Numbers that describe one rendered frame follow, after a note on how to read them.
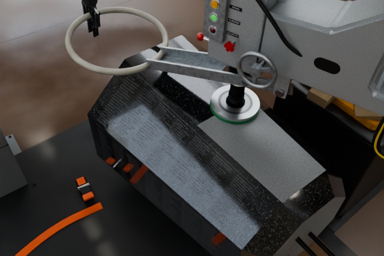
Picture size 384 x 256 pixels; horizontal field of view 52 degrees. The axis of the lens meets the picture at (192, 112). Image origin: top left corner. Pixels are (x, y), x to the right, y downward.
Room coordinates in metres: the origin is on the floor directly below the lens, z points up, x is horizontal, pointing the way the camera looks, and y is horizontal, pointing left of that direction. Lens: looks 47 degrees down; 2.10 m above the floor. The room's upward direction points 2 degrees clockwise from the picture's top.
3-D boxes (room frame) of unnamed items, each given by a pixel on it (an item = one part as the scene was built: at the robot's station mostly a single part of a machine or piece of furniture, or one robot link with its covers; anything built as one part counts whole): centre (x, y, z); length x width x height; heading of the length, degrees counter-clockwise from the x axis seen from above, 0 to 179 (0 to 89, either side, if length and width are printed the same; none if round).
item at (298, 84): (1.51, -0.87, 0.37); 0.66 x 0.66 x 0.74; 40
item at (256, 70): (1.05, -0.23, 1.23); 0.15 x 0.10 x 0.15; 59
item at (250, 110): (1.21, -0.19, 0.87); 0.21 x 0.21 x 0.01
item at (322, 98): (1.39, -0.65, 0.81); 0.20 x 0.10 x 0.05; 138
